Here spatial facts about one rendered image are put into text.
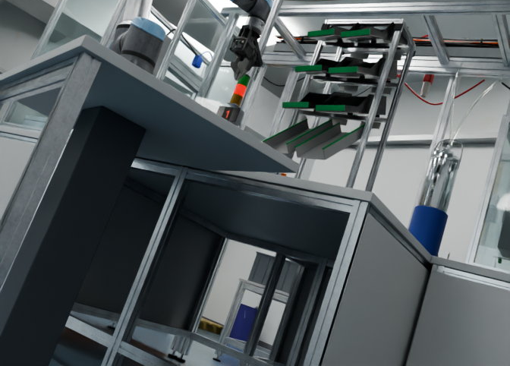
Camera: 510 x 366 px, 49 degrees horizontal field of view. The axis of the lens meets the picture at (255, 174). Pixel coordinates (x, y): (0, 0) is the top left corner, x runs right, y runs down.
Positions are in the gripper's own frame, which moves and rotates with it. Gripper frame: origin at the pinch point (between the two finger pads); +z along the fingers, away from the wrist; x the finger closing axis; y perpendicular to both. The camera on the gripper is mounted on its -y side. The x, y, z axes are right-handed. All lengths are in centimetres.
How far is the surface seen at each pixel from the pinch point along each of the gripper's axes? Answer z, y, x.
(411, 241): 39, -39, 70
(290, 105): 3.6, -12.1, 19.1
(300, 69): -12.3, -12.3, 18.0
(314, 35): -28.0, -12.3, 18.6
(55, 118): 57, 85, 29
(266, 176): 39, 6, 32
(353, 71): -11.8, -11.1, 41.3
